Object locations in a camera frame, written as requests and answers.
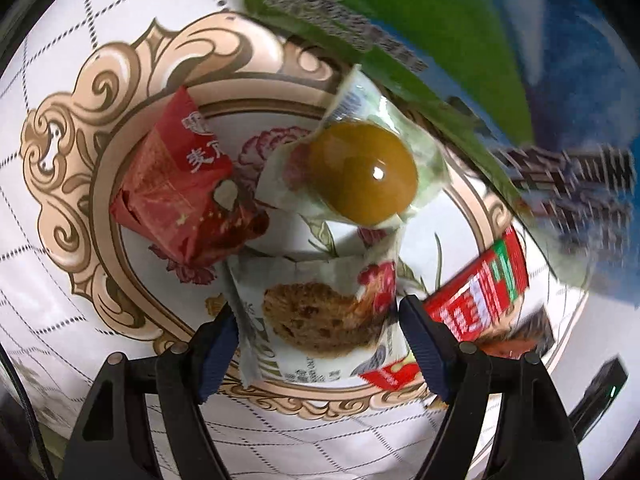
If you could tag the white quilted blanket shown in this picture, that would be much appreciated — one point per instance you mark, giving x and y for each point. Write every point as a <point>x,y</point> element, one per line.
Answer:
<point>100,25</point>

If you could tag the printed cardboard box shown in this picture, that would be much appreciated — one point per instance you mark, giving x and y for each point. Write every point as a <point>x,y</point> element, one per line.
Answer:
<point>425,5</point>

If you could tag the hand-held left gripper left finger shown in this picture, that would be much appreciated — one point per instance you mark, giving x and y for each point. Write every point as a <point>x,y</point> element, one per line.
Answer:
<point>217,350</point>

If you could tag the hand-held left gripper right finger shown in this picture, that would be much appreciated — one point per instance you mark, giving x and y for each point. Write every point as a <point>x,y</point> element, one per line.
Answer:
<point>425,345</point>

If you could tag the red white green snack packet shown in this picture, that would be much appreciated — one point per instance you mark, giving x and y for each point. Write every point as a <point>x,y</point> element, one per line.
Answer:
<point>480,295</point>

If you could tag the white oat cookie packet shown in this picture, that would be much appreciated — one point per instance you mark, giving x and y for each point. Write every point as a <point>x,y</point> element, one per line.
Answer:
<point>310,320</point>

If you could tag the red foil snack packet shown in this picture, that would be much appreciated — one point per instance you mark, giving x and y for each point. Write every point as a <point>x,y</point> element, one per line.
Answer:
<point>180,195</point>

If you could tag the clear braised egg packet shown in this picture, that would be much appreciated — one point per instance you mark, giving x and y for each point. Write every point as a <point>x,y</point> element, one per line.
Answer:
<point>360,180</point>

